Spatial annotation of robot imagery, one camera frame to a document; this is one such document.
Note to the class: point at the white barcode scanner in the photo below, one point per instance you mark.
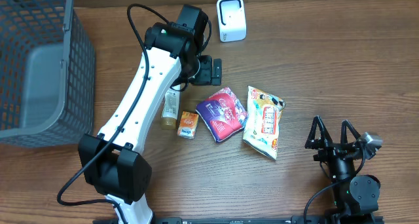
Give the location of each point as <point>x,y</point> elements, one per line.
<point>232,20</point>

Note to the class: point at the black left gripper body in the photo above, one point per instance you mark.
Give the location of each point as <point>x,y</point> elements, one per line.
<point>205,76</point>

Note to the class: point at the white tube with gold cap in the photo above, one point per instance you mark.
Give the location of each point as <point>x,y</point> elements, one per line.
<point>171,108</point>

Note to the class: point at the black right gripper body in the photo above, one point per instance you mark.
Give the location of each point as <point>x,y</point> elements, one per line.
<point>330,152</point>

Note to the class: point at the red purple pad pack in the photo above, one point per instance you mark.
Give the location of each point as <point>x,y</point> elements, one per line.
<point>223,114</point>

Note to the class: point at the orange small box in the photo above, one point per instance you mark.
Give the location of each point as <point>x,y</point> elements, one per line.
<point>187,125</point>

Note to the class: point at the grey plastic shopping basket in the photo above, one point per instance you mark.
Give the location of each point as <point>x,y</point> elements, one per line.
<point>48,67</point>

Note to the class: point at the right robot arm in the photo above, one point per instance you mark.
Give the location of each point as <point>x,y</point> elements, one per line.
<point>355,195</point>

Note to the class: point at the yellow snack bag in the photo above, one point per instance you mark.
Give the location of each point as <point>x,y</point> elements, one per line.
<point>263,124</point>

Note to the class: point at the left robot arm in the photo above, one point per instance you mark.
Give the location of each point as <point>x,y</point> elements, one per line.
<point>171,58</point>

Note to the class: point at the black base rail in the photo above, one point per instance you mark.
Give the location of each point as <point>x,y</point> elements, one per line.
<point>295,219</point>

